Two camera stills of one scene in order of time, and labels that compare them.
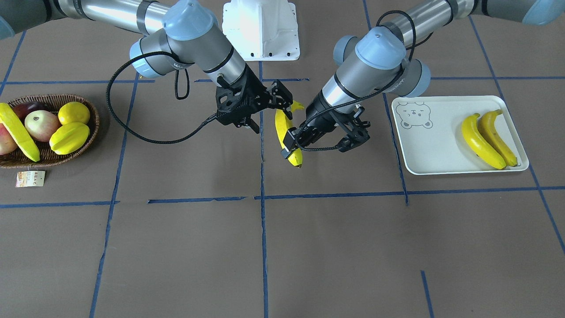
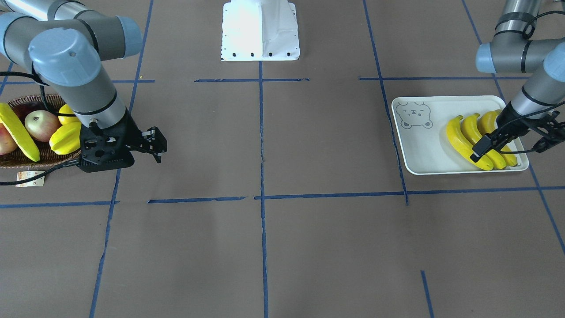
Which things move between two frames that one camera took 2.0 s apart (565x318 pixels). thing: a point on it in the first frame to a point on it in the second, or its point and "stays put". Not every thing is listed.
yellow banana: x=487 y=128 stays put
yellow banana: x=481 y=146 stays put
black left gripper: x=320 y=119 to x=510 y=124
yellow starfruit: x=69 y=138 stays put
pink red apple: x=8 y=144 stays put
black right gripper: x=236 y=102 to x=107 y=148
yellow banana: x=283 y=123 to x=463 y=145
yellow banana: x=7 y=117 stays put
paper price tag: x=30 y=179 stays put
